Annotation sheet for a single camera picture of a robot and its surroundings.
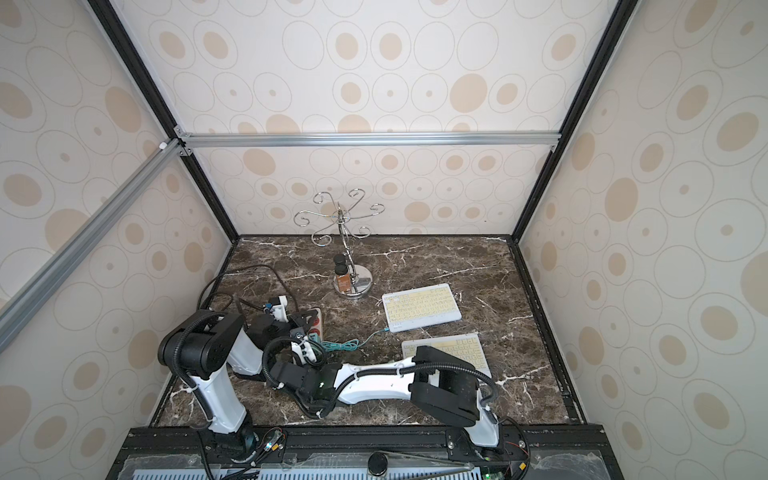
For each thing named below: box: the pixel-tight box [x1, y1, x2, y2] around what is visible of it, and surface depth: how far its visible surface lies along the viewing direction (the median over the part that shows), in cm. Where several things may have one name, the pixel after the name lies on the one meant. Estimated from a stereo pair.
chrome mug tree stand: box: [294, 188, 385, 299], surface depth 85 cm
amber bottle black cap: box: [333, 254, 351, 293], surface depth 99 cm
